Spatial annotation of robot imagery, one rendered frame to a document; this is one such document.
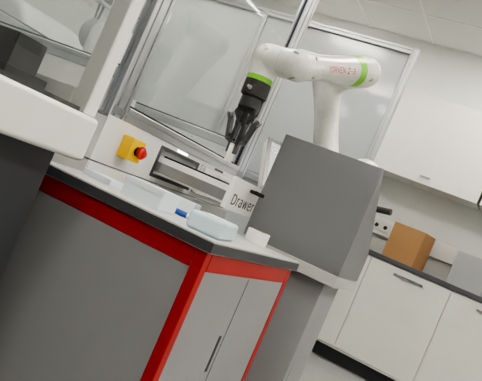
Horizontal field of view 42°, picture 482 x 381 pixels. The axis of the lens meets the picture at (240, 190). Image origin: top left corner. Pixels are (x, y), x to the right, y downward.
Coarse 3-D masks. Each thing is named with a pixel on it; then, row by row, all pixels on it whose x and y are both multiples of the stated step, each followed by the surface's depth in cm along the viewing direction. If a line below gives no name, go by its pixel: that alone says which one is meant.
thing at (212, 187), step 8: (160, 160) 218; (168, 160) 217; (160, 168) 217; (168, 168) 216; (176, 168) 215; (184, 168) 214; (168, 176) 216; (176, 176) 214; (184, 176) 213; (192, 176) 212; (200, 176) 211; (208, 176) 210; (184, 184) 213; (192, 184) 211; (200, 184) 210; (208, 184) 209; (216, 184) 208; (224, 184) 207; (200, 192) 210; (208, 192) 209; (216, 192) 207; (224, 192) 206
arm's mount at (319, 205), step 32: (288, 160) 222; (320, 160) 217; (352, 160) 212; (288, 192) 219; (320, 192) 214; (352, 192) 210; (256, 224) 222; (288, 224) 217; (320, 224) 212; (352, 224) 208; (320, 256) 210; (352, 256) 212
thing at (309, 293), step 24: (288, 288) 216; (312, 288) 212; (336, 288) 211; (288, 312) 214; (312, 312) 211; (264, 336) 216; (288, 336) 213; (312, 336) 222; (264, 360) 214; (288, 360) 211
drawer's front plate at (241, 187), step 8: (232, 184) 204; (240, 184) 207; (248, 184) 213; (232, 192) 205; (240, 192) 209; (248, 192) 215; (224, 200) 204; (232, 200) 207; (240, 200) 212; (248, 200) 217; (256, 200) 223; (224, 208) 204; (232, 208) 209; (240, 208) 214; (248, 208) 220; (248, 216) 222
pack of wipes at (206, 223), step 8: (192, 216) 148; (200, 216) 147; (208, 216) 147; (216, 216) 156; (192, 224) 148; (200, 224) 147; (208, 224) 147; (216, 224) 146; (224, 224) 146; (232, 224) 155; (208, 232) 147; (216, 232) 146; (224, 232) 147; (232, 232) 155
